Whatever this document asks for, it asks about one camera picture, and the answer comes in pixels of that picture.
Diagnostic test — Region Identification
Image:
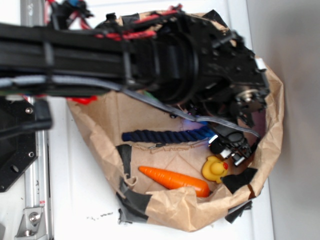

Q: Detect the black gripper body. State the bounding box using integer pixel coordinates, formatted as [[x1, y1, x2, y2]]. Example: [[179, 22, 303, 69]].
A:
[[189, 15, 270, 166]]

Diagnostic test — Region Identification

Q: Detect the dark blue twisted rope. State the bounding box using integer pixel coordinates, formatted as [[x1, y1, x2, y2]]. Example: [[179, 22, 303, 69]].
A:
[[121, 125, 213, 145]]

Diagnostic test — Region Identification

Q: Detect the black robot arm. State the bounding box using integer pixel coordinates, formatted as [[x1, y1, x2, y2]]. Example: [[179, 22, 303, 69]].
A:
[[0, 8, 270, 166]]

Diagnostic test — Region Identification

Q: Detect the yellow rubber duck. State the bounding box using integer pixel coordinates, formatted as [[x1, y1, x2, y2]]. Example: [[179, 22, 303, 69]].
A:
[[201, 155, 229, 184]]

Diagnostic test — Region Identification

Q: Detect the brown paper bag bin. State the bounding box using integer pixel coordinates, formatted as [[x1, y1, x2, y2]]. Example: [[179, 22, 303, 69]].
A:
[[68, 69, 285, 232]]

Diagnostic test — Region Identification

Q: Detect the orange toy carrot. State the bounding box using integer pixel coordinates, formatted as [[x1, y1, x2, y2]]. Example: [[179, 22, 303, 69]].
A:
[[138, 166, 211, 198]]

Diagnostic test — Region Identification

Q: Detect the red braided cable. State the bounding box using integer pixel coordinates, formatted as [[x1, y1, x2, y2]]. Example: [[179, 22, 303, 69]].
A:
[[67, 4, 183, 42]]

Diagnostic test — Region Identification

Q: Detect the grey flat ribbon cable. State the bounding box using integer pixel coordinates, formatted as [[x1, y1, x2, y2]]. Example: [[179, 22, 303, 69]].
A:
[[0, 74, 261, 138]]

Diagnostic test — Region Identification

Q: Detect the aluminium extrusion rail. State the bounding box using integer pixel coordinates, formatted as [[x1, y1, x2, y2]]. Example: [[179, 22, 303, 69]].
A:
[[20, 0, 54, 240]]

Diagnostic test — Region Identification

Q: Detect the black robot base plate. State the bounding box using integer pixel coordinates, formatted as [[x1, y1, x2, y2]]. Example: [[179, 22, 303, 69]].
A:
[[0, 97, 53, 193]]

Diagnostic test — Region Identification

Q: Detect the metal corner bracket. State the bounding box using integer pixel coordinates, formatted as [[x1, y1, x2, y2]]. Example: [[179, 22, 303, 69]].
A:
[[14, 207, 49, 240]]

